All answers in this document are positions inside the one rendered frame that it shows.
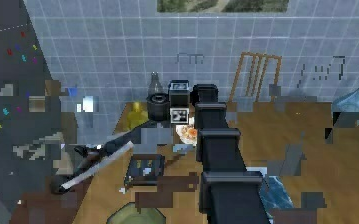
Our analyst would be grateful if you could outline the yellow statue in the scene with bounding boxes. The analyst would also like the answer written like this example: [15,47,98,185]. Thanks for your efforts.
[126,101,150,132]

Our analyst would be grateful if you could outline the white plate with food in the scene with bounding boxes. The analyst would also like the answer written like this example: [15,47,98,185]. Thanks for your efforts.
[174,124,199,146]

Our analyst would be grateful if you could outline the clear glass bottle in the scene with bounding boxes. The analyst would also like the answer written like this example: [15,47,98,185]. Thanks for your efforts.
[148,71,164,97]

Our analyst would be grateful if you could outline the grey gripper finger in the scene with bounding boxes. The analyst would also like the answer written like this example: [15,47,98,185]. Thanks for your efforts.
[49,140,135,195]
[74,120,157,158]

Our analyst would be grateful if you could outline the pale blue glass vase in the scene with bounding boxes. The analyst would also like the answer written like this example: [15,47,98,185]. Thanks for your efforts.
[331,73,359,116]

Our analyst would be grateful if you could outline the blue patterned cloth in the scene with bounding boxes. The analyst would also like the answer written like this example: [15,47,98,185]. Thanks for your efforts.
[258,174,295,215]

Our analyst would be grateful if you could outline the dark grey fridge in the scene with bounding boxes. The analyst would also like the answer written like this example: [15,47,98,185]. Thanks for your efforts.
[0,0,64,209]

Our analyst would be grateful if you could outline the green round plate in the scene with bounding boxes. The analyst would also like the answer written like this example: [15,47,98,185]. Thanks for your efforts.
[106,201,162,224]

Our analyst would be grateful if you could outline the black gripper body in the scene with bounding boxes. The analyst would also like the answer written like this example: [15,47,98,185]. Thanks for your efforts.
[145,92,172,130]

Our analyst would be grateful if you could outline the light wooden chair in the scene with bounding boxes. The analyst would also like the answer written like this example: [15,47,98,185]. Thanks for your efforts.
[228,51,284,104]

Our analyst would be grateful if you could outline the brown wooden table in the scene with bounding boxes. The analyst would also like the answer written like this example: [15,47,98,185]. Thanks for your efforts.
[71,101,359,224]

